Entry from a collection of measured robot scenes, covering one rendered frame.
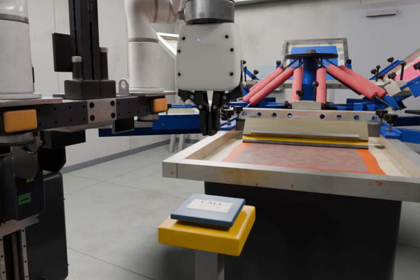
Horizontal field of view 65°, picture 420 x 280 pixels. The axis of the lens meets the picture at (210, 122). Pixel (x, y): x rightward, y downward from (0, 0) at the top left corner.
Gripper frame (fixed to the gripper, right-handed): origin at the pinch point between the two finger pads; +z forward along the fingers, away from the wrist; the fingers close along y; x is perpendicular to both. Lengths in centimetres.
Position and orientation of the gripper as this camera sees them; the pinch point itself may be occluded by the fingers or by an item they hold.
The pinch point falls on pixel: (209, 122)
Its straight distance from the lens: 52.8
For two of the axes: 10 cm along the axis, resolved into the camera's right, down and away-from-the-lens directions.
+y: 9.5, 0.4, -3.0
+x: 3.1, -1.3, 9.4
